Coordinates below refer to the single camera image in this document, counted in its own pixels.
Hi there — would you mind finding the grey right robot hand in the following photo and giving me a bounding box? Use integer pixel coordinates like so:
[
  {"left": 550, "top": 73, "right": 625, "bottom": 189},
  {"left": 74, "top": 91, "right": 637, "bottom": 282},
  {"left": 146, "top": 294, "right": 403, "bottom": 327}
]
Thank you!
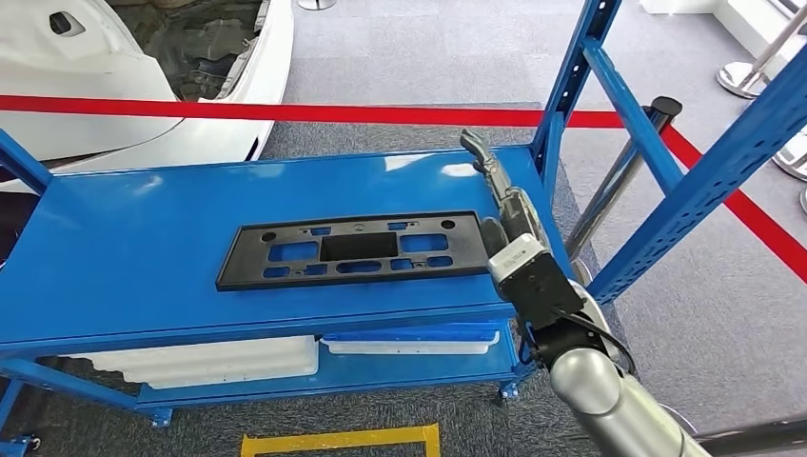
[{"left": 460, "top": 129, "right": 551, "bottom": 261}]

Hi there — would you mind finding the black plastic plate bracket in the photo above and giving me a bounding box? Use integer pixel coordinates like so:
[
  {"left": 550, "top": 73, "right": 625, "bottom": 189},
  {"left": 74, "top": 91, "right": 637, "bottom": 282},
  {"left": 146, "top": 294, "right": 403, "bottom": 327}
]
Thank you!
[{"left": 215, "top": 210, "right": 500, "bottom": 292}]

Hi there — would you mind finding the blue metal shelf rack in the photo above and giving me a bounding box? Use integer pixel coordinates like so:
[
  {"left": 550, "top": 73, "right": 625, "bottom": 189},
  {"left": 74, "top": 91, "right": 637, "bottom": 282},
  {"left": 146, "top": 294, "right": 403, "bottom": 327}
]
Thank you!
[{"left": 0, "top": 0, "right": 807, "bottom": 457}]

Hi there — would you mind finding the white car body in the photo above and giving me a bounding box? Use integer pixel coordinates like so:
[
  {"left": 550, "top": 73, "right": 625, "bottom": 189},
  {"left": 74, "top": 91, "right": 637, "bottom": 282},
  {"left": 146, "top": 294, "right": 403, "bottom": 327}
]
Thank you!
[{"left": 0, "top": 0, "right": 296, "bottom": 193}]

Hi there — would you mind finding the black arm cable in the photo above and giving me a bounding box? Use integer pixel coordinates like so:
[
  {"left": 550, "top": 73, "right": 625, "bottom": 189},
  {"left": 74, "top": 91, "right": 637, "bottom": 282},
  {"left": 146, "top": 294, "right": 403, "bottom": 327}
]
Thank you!
[{"left": 518, "top": 308, "right": 637, "bottom": 376}]

